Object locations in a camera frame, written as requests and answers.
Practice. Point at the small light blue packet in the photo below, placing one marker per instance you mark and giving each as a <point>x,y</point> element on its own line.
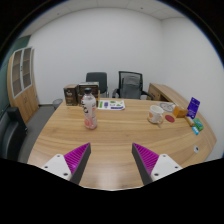
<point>195,130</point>

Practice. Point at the wooden shelf cabinet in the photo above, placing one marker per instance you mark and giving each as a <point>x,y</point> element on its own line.
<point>23,96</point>

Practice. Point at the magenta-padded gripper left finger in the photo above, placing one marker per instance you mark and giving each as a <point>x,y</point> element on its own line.
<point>60,165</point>

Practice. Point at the green packet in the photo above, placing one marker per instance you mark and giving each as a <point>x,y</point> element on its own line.
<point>198,124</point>

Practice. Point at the clear drink bottle black cap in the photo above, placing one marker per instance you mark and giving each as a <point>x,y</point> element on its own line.
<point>89,111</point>

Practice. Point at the flat round red coaster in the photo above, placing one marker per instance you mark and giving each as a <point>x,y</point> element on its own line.
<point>170,118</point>

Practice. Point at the black mesh office chair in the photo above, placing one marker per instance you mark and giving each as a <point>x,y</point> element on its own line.
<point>130,85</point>

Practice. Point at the white speckled ceramic mug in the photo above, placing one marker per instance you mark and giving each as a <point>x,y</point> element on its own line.
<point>155,115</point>

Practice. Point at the wooden side desk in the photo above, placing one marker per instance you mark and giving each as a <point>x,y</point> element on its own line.
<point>163,91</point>

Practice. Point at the large dark brown carton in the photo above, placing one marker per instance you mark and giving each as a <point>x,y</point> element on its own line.
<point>90,87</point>

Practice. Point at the orange cardboard box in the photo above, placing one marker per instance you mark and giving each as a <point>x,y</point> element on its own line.
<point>180,111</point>

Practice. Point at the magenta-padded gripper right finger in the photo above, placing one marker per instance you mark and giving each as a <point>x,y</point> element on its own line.
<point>161,165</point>

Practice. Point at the black leather armchair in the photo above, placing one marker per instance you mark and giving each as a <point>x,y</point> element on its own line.
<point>11,133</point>

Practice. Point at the printed white sticker sheet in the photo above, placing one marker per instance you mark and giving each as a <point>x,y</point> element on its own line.
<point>111,105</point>

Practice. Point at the small tan box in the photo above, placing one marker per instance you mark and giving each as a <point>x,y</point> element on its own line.
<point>189,120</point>

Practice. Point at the grey waste bin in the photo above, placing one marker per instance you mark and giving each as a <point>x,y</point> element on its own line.
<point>57,103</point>

